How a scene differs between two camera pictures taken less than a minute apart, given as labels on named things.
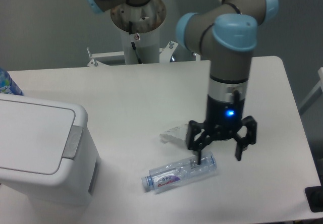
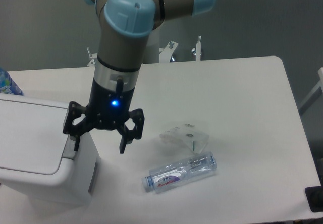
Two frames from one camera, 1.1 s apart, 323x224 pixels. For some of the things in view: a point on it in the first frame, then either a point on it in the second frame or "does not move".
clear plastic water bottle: (159, 178) does not move
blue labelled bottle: (7, 85) does not move
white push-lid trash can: (45, 154) does not move
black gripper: (223, 119) -> (109, 108)
